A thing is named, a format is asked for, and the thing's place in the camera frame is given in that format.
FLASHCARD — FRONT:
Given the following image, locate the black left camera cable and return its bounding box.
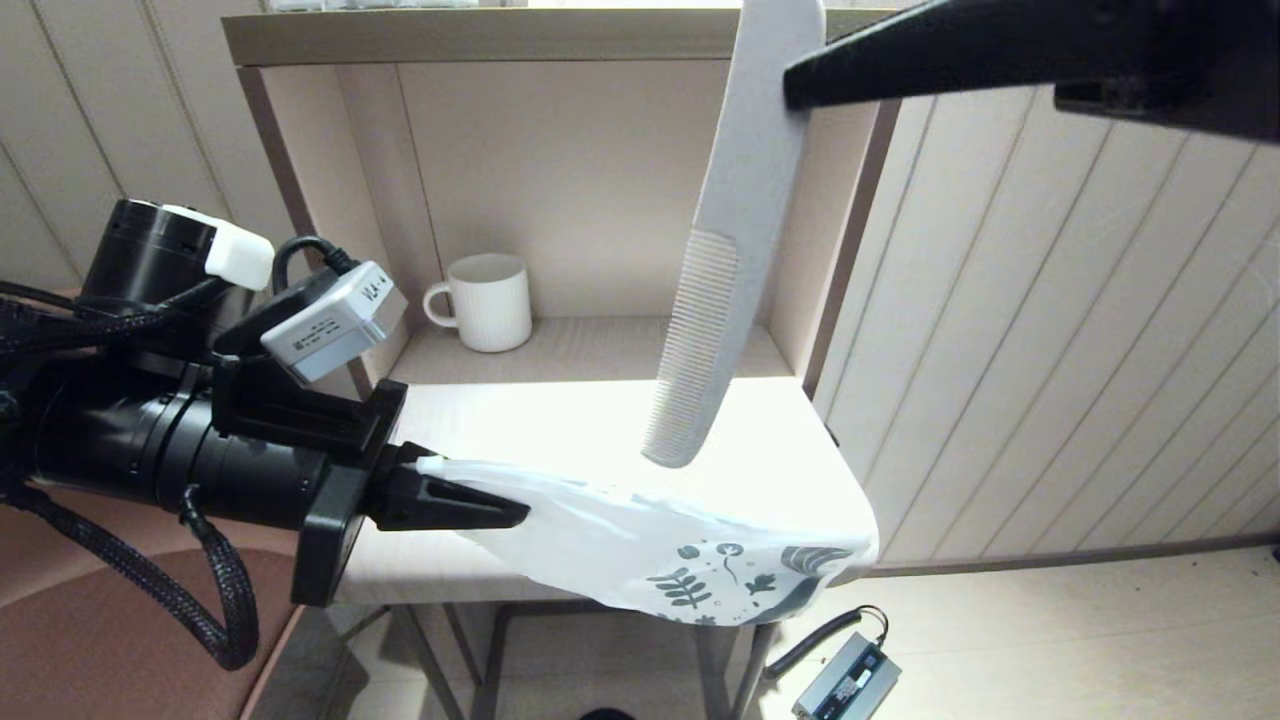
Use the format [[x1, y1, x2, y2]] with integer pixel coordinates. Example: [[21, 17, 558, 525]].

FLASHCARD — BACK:
[[272, 235, 358, 297]]

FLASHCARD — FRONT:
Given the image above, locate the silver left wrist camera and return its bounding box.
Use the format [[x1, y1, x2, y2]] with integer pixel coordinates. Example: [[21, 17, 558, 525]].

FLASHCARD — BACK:
[[260, 262, 410, 386]]

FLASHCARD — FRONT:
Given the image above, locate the light wooden shelf desk unit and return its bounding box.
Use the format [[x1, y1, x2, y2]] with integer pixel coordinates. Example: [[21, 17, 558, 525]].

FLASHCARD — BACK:
[[220, 8, 906, 403]]

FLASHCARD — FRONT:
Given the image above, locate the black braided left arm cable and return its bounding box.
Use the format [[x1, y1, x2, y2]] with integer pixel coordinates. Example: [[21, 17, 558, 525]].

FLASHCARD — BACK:
[[0, 480, 260, 672]]

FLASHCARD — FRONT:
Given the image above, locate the white pouch with blue plants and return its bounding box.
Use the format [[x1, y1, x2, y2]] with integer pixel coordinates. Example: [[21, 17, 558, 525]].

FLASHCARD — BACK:
[[415, 455, 881, 627]]

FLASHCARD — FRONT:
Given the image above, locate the thick black ribbed adapter cable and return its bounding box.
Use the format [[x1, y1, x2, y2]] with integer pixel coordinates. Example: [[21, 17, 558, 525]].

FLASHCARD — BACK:
[[763, 607, 889, 685]]

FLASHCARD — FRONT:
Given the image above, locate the brown upholstered chair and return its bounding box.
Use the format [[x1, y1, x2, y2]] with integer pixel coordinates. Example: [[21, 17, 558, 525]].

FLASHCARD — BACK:
[[0, 285, 306, 720]]

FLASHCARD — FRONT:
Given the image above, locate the white ribbed mug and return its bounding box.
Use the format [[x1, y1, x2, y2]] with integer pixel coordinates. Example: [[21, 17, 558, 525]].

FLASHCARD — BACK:
[[424, 253, 534, 353]]

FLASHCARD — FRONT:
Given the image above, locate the white plastic comb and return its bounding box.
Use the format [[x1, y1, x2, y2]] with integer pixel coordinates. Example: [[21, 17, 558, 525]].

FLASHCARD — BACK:
[[640, 0, 828, 469]]

